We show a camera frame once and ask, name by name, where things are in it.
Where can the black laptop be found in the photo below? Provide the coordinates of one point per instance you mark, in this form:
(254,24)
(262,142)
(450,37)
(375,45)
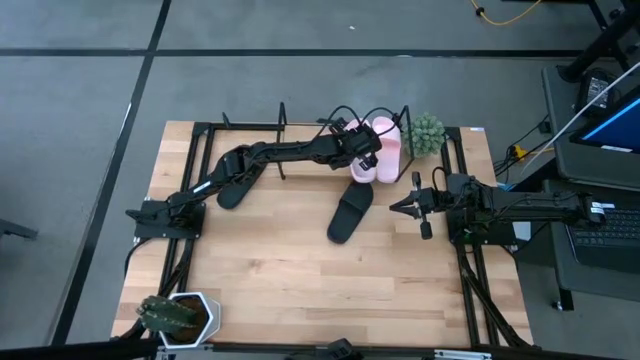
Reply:
(620,235)

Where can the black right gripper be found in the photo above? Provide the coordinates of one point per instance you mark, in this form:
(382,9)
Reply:
(435,205)

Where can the cactus in white hexagonal pot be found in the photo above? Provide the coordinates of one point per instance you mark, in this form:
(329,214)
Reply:
(165,315)

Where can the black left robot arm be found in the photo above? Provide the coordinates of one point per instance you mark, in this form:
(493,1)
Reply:
(280,150)

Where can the silver aluminium bracket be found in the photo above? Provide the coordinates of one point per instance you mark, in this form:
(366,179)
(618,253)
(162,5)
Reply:
(462,355)

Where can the black power adapter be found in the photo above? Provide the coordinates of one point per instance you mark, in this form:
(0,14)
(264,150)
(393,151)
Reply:
(595,90)

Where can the yellow plug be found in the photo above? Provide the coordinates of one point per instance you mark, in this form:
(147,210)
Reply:
(520,151)

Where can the black desk frame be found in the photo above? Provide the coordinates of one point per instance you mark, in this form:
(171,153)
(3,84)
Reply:
(600,45)

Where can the black slide sandal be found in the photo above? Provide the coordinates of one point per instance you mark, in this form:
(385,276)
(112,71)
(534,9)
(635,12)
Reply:
(235,195)
(350,212)

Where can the round green succulent in pot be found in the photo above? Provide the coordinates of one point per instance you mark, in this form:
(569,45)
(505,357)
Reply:
(425,135)

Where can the black metal table frame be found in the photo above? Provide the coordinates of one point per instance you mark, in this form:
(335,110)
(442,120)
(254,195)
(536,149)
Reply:
(245,126)

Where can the monitor with blue screen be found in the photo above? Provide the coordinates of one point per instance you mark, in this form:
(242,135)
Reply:
(620,127)

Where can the grey chair base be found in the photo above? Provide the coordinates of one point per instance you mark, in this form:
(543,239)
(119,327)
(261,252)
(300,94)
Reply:
(15,229)

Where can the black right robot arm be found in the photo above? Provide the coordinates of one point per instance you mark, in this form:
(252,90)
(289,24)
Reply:
(540,207)

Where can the pink slide sandal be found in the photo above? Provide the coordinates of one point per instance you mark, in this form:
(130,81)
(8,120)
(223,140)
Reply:
(362,175)
(390,160)

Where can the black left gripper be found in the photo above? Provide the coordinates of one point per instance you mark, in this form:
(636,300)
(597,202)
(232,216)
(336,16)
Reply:
(357,142)

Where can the wooden shelf with black frame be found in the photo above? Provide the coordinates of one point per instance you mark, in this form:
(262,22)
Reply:
(305,131)

